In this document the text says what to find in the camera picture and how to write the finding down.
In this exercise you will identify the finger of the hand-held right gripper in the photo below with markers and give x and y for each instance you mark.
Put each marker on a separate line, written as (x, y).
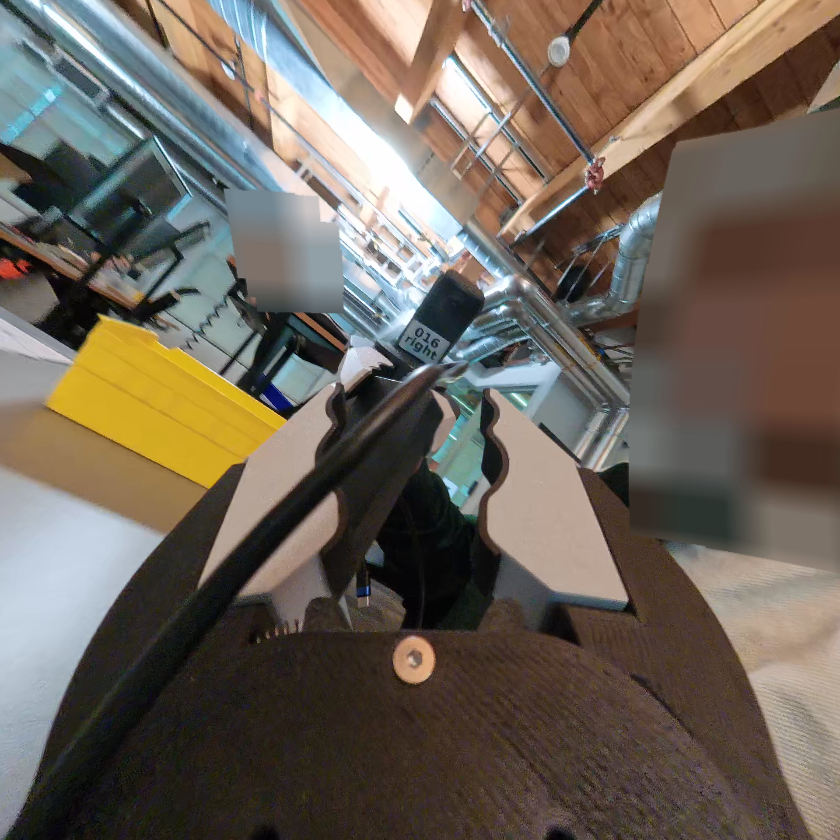
(445, 420)
(361, 364)

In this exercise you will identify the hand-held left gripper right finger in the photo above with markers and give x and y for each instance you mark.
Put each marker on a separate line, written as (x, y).
(558, 525)

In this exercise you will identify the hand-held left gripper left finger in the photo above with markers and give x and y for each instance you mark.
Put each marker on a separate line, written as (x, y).
(275, 472)

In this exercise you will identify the black USB hub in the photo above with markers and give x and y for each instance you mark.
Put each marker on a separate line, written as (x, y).
(387, 472)

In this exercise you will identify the yellow plastic bin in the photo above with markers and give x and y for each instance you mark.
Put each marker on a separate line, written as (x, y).
(164, 407)

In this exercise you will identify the silver ventilation ducts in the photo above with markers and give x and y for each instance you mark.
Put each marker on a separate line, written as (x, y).
(633, 256)

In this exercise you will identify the red pipe valve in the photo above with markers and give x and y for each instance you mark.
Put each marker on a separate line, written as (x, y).
(595, 176)

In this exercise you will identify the person's white pants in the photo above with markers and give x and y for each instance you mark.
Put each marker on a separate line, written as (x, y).
(774, 656)

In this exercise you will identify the round white ceiling sensor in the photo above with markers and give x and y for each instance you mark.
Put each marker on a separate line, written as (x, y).
(559, 51)

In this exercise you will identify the wooden workbench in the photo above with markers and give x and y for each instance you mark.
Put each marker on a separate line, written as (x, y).
(65, 259)

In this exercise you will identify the black computer monitor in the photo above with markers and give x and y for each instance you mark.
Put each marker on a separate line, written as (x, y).
(98, 184)

